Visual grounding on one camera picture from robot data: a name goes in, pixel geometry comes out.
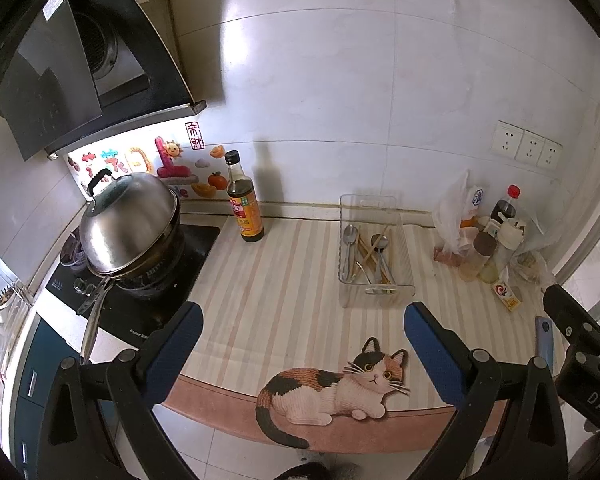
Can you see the colourful wall stickers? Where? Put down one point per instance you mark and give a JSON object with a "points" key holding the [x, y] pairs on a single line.
{"points": [[175, 167]]}

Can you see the steel wok lid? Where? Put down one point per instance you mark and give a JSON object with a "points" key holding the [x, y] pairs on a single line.
{"points": [[125, 225]]}

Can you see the glass jar brown lid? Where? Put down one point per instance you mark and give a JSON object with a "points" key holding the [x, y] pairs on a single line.
{"points": [[480, 255]]}

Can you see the clear plastic bag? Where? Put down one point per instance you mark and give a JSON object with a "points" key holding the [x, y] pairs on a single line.
{"points": [[535, 260]]}

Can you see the metal spoon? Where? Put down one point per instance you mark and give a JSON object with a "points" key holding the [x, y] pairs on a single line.
{"points": [[379, 242], [350, 236]]}

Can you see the soy sauce bottle orange label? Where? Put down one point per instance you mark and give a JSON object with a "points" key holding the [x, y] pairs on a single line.
{"points": [[245, 210]]}

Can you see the black gas stove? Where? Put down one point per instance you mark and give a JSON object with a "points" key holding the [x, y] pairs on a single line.
{"points": [[200, 245]]}

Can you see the striped cat mat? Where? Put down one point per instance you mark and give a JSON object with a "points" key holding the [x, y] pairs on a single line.
{"points": [[280, 285]]}

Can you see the clear plastic utensil tray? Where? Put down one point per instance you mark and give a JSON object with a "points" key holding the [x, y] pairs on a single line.
{"points": [[370, 205]]}

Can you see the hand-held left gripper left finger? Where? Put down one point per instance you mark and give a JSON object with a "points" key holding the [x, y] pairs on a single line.
{"points": [[180, 340]]}

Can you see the black range hood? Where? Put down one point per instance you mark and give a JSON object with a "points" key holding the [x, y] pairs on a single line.
{"points": [[55, 75]]}

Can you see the white dish rack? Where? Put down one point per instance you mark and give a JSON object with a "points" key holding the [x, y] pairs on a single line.
{"points": [[0, 320]]}

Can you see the blue cabinet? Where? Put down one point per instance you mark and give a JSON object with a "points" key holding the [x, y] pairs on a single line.
{"points": [[40, 375]]}

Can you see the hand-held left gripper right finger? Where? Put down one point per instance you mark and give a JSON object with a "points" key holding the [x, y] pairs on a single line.
{"points": [[430, 355]]}

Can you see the dark soda bottle red cap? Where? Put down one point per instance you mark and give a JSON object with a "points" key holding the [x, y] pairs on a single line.
{"points": [[505, 207]]}

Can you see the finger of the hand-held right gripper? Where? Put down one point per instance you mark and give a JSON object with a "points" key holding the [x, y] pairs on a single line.
{"points": [[572, 317], [545, 342]]}

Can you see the white lidded cup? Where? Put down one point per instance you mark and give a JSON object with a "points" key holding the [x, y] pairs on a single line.
{"points": [[511, 240]]}

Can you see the white wall outlet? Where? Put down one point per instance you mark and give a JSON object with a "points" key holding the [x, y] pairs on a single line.
{"points": [[550, 156], [508, 140], [531, 148]]}

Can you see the black white fuzzy clothing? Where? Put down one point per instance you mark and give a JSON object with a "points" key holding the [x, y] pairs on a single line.
{"points": [[320, 472]]}

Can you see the small yellow white box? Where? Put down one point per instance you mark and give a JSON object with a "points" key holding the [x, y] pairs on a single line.
{"points": [[506, 295]]}

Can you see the white plastic bag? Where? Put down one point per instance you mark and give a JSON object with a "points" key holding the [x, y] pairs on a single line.
{"points": [[455, 205]]}

